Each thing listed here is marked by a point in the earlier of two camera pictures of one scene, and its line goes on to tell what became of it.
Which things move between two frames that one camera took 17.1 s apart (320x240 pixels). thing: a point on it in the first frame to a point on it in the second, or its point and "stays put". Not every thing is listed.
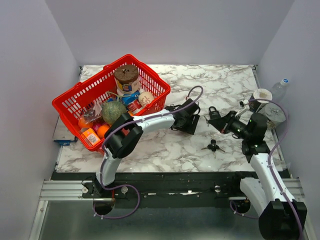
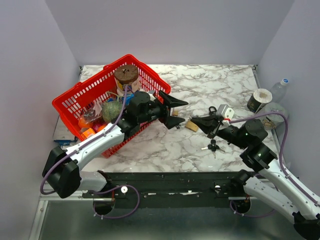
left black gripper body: (187, 126) to (157, 111)
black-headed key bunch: (213, 146) stays put
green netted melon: (111, 110) stays put
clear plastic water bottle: (278, 90) stays put
